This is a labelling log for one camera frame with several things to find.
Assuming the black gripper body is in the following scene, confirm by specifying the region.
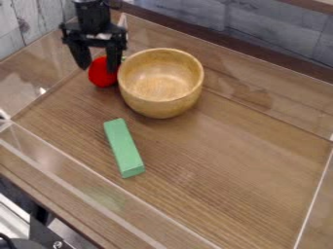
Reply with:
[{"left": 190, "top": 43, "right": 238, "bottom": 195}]
[{"left": 60, "top": 22, "right": 127, "bottom": 51}]

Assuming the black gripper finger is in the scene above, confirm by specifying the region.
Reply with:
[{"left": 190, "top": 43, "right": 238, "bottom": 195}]
[
  {"left": 68, "top": 42, "right": 92, "bottom": 70},
  {"left": 106, "top": 43, "right": 123, "bottom": 73}
]

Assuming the red plush fruit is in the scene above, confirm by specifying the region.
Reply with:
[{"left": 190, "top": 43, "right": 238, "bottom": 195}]
[{"left": 88, "top": 55, "right": 118, "bottom": 88}]

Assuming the wooden bowl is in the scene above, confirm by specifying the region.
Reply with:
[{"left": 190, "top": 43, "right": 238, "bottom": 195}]
[{"left": 118, "top": 48, "right": 205, "bottom": 119}]

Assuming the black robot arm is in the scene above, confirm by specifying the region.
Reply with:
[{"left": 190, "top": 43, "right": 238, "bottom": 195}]
[{"left": 59, "top": 0, "right": 127, "bottom": 73}]

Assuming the green rectangular block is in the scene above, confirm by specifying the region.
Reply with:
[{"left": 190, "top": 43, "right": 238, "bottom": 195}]
[{"left": 104, "top": 119, "right": 146, "bottom": 178}]

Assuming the clear acrylic corner bracket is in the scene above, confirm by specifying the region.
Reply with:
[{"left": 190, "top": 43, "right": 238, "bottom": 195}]
[{"left": 118, "top": 13, "right": 127, "bottom": 32}]

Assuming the clear acrylic tray wall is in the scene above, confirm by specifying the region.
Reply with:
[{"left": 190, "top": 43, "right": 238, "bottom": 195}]
[{"left": 0, "top": 17, "right": 333, "bottom": 249}]

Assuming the black table clamp mount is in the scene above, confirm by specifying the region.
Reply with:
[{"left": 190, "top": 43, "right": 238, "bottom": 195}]
[{"left": 0, "top": 217, "right": 79, "bottom": 249}]

